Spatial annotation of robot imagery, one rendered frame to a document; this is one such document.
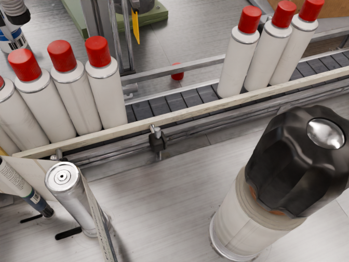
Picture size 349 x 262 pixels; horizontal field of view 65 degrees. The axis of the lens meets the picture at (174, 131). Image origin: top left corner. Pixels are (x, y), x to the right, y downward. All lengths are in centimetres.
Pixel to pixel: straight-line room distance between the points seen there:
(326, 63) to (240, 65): 32
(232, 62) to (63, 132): 34
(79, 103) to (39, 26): 51
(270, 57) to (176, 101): 21
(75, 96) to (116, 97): 7
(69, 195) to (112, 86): 21
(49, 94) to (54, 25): 50
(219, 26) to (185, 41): 13
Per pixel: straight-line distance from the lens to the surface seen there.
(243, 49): 53
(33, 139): 54
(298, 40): 61
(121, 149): 57
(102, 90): 46
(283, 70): 65
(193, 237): 48
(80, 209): 37
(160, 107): 60
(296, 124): 23
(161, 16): 92
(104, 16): 56
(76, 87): 46
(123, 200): 50
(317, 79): 71
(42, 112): 49
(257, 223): 31
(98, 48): 42
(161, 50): 81
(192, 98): 62
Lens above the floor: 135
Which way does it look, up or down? 56 degrees down
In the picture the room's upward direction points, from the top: 4 degrees clockwise
